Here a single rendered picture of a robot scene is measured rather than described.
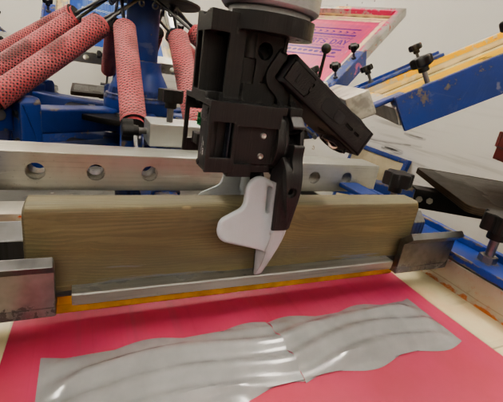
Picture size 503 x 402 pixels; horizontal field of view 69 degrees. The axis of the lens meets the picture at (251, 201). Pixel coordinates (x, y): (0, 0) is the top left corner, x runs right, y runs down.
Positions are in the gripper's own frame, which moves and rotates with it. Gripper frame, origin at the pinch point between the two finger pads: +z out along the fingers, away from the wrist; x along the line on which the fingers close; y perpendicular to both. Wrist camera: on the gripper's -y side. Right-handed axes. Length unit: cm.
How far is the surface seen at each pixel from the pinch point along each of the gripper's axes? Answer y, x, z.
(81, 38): 15, -65, -17
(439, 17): -200, -170, -67
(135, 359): 11.9, 6.9, 4.6
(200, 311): 5.4, 1.8, 5.3
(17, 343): 19.7, 2.4, 5.3
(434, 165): -200, -138, 26
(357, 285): -13.6, 1.0, 5.3
